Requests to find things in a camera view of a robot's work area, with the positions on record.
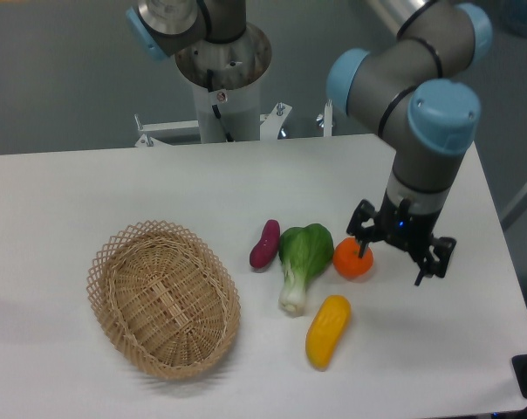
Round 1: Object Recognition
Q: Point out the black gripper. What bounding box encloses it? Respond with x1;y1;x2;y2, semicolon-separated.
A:
346;182;456;286

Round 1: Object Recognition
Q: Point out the yellow mango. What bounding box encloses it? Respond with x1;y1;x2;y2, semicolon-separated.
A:
305;295;352;370

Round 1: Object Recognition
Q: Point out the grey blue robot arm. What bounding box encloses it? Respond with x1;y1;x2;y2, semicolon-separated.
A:
127;1;492;278

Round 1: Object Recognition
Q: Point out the orange tangerine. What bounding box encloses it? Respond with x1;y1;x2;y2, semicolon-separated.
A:
332;237;374;280

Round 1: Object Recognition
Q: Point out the green bok choy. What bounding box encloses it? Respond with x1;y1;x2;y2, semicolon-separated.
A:
278;223;334;316

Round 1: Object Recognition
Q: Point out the purple sweet potato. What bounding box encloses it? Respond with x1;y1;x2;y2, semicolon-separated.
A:
249;219;281;270

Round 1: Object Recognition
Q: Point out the woven wicker basket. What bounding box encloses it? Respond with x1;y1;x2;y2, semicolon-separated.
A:
86;221;241;380

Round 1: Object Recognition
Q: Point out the white metal base frame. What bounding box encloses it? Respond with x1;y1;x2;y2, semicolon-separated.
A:
133;93;337;148

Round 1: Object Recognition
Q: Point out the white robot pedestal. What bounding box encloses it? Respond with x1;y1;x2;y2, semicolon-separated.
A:
175;23;272;118

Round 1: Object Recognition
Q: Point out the black cable on pedestal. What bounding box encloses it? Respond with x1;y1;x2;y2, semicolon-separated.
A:
206;69;235;143

